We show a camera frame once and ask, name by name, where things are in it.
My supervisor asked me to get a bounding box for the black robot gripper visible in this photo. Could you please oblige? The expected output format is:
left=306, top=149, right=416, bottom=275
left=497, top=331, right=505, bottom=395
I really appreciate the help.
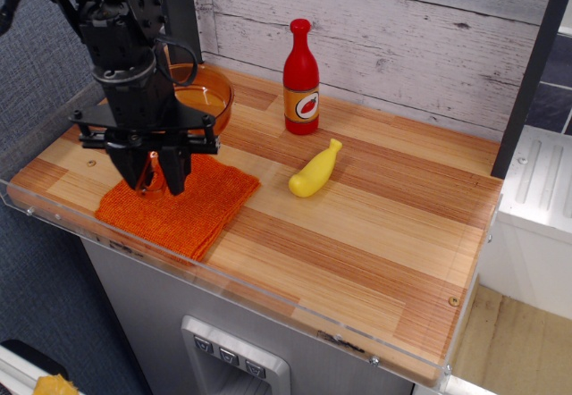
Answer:
left=70, top=66, right=203, bottom=195

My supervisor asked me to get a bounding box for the amber plastic measuring cup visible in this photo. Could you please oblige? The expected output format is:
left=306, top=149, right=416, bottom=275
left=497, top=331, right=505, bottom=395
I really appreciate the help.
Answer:
left=136, top=63, right=234, bottom=199

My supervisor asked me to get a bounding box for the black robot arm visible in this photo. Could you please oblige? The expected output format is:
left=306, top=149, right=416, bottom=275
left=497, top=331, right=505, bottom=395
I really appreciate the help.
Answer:
left=1, top=0, right=220, bottom=196

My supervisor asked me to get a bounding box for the red hot sauce bottle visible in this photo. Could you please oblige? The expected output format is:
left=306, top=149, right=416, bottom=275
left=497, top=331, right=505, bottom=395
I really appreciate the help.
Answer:
left=282, top=19, right=320, bottom=135

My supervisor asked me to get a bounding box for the orange knitted cloth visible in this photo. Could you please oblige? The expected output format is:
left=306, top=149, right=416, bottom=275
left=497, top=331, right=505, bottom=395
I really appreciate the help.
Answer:
left=95, top=155, right=261, bottom=261

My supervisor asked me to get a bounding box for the yellow toy banana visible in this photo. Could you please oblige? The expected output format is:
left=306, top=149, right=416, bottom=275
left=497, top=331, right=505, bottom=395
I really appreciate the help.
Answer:
left=288, top=139, right=342, bottom=198

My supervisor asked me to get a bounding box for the silver toy fridge cabinet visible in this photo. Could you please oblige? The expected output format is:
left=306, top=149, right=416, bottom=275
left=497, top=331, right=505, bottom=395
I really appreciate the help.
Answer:
left=84, top=240, right=414, bottom=394

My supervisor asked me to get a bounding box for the silver water dispenser panel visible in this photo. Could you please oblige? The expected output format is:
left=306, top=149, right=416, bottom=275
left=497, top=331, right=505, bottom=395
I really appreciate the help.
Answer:
left=181, top=315, right=291, bottom=394

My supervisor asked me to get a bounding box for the yellow object at corner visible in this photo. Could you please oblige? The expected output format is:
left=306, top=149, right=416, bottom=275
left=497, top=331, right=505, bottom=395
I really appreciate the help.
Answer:
left=32, top=374, right=80, bottom=395

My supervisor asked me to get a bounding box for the clear acrylic table guard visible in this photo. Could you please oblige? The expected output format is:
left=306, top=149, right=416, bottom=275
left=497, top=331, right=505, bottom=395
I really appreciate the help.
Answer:
left=0, top=82, right=504, bottom=392

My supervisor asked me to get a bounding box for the white toy sink counter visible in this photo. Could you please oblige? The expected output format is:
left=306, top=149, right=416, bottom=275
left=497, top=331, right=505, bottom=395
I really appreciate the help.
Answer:
left=477, top=126, right=571, bottom=318

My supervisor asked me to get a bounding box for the dark left vertical post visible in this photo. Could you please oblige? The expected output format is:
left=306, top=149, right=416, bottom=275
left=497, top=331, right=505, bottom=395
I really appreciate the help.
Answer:
left=163, top=0, right=203, bottom=63

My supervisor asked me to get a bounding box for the dark vertical post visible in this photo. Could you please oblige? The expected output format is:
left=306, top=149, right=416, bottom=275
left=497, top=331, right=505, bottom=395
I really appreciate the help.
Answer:
left=491, top=0, right=569, bottom=180
left=163, top=0, right=203, bottom=63

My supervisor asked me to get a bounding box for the black braided cable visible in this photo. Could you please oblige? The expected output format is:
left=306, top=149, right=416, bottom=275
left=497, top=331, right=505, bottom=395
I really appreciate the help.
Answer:
left=0, top=0, right=26, bottom=37

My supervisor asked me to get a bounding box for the dark right vertical post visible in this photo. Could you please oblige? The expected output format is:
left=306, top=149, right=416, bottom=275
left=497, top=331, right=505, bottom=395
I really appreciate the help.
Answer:
left=491, top=0, right=569, bottom=180

